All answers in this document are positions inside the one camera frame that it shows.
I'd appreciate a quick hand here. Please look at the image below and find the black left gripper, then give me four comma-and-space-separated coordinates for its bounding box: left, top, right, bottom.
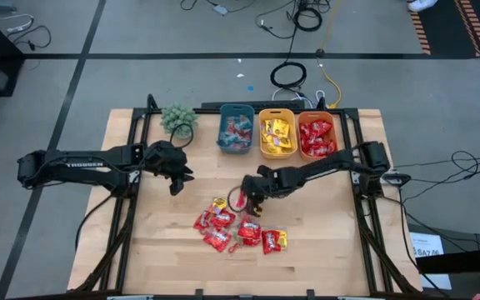
143, 140, 196, 197

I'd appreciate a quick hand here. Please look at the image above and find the potted green succulent plant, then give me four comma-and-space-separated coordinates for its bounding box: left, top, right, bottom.
159, 102, 199, 140

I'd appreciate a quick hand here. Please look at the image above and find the white floor cable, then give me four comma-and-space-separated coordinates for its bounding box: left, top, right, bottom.
0, 13, 35, 34

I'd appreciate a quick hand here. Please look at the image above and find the white paper sign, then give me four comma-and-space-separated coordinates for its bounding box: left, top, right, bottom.
408, 232, 453, 291

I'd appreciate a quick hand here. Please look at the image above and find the yellow floor cable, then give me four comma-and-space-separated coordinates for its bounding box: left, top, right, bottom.
315, 0, 343, 109

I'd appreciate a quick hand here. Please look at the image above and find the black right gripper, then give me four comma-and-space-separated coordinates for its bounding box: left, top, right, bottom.
242, 165, 293, 218

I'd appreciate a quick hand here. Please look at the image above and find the orange plastic bin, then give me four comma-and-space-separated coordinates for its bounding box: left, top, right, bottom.
297, 110, 339, 162

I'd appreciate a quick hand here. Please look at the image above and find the black coiled floor cable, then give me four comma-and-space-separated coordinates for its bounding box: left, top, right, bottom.
269, 61, 308, 89
292, 7, 323, 33

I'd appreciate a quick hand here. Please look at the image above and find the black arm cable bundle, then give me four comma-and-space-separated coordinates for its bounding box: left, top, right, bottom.
389, 149, 480, 251

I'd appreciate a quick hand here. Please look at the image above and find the yellow plastic bin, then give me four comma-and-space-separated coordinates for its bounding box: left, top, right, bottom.
258, 107, 298, 160

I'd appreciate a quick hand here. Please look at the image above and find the black desk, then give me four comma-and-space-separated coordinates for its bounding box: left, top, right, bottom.
406, 224, 480, 300

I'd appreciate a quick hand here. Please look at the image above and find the thin black floor cable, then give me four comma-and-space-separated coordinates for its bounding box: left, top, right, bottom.
6, 25, 53, 52

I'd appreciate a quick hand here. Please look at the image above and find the teal plastic bin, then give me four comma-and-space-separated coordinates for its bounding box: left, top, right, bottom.
217, 103, 256, 154

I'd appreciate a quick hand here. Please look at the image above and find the person's foot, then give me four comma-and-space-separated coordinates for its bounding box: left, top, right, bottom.
406, 0, 439, 13

